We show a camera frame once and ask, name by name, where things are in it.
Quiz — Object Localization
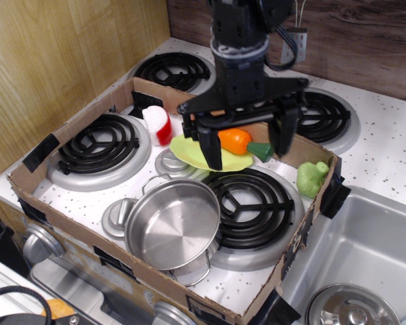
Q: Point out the brown cardboard fence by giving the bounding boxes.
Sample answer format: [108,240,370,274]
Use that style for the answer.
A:
[9,78,343,324]

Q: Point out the silver oven knob left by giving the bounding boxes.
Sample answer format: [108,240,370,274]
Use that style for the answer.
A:
[23,223,65,265]

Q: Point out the front left stove burner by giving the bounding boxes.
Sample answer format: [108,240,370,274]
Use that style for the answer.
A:
[47,113,152,192]

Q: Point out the hanging metal spatula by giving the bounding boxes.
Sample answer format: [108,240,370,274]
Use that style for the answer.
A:
[280,1,308,64]

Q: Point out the silver stove knob centre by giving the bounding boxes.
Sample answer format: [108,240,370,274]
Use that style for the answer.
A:
[154,148,208,179]

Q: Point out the green toy broccoli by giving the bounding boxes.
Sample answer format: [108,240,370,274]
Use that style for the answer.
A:
[296,162,330,198]

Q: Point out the stove burner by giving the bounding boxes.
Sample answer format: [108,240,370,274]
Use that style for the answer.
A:
[47,113,152,192]
[127,52,216,95]
[201,167,305,272]
[297,88,361,156]

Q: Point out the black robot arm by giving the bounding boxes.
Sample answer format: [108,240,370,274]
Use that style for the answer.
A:
[177,1,309,171]

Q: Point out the back left stove burner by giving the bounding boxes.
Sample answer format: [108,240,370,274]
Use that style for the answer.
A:
[127,52,216,95]

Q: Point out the black cable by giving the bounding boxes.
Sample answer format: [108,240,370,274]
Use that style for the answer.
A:
[0,285,52,325]

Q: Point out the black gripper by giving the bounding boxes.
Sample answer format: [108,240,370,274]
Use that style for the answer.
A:
[177,51,309,171]

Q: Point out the silver oven knob right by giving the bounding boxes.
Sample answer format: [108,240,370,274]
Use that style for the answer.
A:
[152,301,188,325]

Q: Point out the back right stove burner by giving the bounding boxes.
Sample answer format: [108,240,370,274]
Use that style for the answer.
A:
[297,88,361,156]

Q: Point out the stainless steel pot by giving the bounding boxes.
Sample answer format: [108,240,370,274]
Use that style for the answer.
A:
[125,174,221,287]

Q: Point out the orange toy carrot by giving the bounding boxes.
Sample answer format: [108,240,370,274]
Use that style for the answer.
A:
[218,128,274,163]

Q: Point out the silver stove knob front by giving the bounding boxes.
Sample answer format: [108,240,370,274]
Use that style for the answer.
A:
[101,198,137,240]

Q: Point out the red white toy sushi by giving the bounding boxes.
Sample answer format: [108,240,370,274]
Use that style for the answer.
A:
[142,106,173,146]

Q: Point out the light green plastic plate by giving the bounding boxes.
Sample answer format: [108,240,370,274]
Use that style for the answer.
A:
[169,134,254,172]

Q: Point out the orange object bottom left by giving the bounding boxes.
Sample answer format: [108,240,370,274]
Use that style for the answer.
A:
[47,298,75,320]

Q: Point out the silver stove knob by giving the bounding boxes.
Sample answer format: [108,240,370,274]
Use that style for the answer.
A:
[101,198,137,240]
[154,148,208,179]

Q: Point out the front right stove burner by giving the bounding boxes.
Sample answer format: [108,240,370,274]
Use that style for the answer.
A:
[201,167,305,272]

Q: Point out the silver oven knob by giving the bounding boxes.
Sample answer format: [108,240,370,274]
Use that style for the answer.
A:
[23,223,65,265]
[152,301,188,325]

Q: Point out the stainless steel sink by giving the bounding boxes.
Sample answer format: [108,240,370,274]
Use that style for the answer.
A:
[281,186,406,324]

